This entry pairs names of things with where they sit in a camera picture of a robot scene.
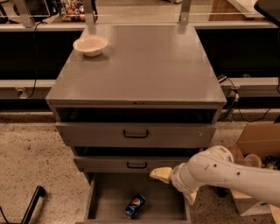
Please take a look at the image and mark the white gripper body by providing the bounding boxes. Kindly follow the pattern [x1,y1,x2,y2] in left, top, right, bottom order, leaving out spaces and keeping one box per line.
[171,163,201,195]

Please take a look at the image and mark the blue pepsi can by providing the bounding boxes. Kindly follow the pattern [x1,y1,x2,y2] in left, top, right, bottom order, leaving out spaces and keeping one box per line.
[124,194,145,219]

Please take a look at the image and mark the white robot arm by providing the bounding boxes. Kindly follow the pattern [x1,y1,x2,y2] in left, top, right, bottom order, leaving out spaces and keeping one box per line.
[150,145,280,207]

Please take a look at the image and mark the grey open bottom drawer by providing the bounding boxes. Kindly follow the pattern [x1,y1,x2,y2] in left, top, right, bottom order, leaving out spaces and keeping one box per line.
[83,173,191,224]

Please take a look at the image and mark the grey drawer cabinet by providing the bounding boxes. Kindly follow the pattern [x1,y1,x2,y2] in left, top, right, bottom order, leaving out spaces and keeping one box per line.
[45,24,228,224]

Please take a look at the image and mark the grey middle drawer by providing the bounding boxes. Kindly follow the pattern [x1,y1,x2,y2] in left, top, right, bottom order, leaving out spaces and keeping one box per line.
[73,156,190,173]

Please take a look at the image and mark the grey top drawer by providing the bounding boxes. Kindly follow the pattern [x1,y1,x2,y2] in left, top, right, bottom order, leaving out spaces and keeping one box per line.
[56,122,216,148]

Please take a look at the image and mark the clear plastic cup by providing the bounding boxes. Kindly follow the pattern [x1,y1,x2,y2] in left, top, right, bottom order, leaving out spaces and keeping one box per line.
[244,153,263,168]

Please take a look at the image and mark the brown cardboard box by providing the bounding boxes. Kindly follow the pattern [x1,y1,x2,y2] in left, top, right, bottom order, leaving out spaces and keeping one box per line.
[230,123,280,224]

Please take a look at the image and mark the black metal bar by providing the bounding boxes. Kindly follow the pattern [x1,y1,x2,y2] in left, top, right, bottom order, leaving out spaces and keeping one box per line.
[21,185,46,224]

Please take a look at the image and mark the white paper bowl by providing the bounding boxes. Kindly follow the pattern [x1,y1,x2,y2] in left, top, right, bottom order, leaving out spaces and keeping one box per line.
[73,35,109,57]

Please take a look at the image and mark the snack basket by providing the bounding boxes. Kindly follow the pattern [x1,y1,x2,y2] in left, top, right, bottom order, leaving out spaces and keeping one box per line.
[59,0,85,22]

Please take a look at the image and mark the black monitor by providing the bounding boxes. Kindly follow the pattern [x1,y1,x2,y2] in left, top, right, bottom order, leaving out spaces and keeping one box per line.
[25,0,53,22]

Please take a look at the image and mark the black cables at right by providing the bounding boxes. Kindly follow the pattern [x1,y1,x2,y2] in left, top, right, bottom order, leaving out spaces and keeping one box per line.
[218,74,275,123]

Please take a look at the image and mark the black power cable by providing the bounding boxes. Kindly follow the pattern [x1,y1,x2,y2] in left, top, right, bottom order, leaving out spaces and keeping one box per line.
[29,20,47,99]

